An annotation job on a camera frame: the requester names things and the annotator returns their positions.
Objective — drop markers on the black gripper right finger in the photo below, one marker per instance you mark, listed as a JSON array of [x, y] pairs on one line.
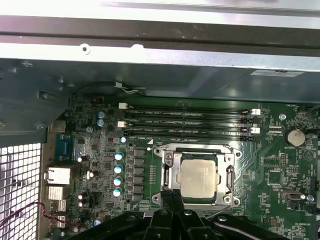
[[190, 227]]

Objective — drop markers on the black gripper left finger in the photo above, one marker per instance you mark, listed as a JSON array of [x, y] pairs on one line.
[[160, 227]]

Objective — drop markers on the silver CPU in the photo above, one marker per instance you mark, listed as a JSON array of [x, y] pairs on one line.
[[200, 178]]

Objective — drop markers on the metal socket cover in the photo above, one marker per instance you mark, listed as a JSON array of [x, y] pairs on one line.
[[173, 172]]

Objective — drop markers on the CPU socket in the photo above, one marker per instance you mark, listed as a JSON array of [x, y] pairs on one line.
[[160, 195]]

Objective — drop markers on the teal top capacitor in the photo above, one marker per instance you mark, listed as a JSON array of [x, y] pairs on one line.
[[117, 181], [100, 114], [116, 192], [122, 139], [119, 156], [100, 122], [118, 169]]

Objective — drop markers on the green motherboard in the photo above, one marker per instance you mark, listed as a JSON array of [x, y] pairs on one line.
[[250, 160]]

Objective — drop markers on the silver USB port block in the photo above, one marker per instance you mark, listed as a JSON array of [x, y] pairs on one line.
[[55, 193]]

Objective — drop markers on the silver ethernet port block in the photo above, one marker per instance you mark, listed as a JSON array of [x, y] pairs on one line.
[[57, 175]]

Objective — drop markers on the blue serial port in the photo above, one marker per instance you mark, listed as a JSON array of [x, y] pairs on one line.
[[63, 150]]

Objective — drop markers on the silver coin battery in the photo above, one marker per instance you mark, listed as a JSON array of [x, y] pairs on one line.
[[296, 138]]

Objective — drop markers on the black open PC case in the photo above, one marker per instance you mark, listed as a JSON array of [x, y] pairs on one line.
[[175, 80]]

